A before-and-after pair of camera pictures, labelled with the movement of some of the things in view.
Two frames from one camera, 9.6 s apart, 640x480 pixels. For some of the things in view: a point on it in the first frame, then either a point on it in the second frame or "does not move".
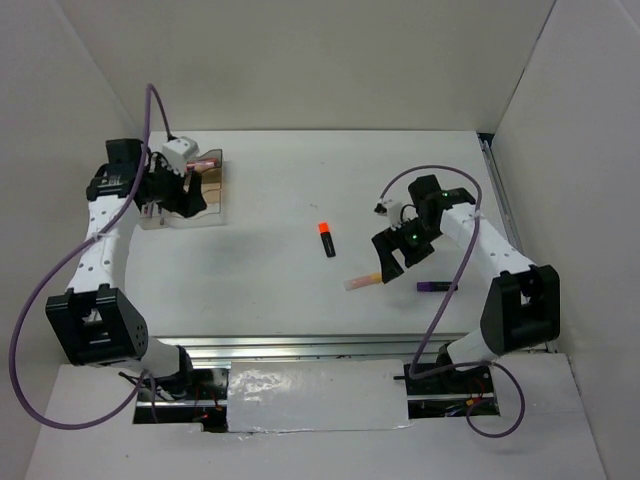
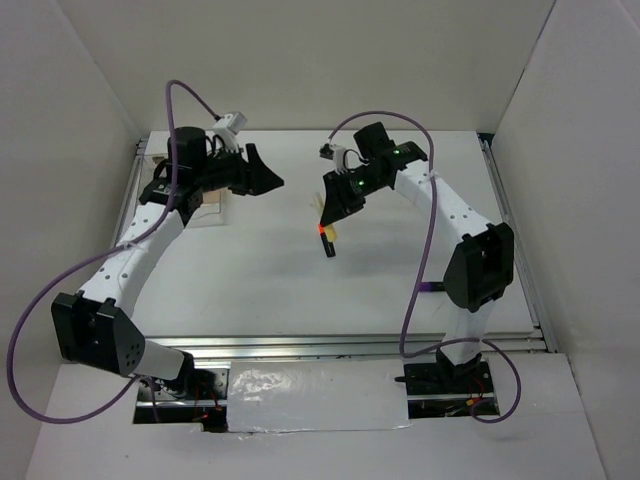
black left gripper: (185, 204) to (254, 178)
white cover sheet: (316, 395) does not move
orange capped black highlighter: (324, 230) does not move
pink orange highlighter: (362, 281) to (330, 230)
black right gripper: (389, 265) to (338, 202)
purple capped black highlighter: (434, 286) does not move
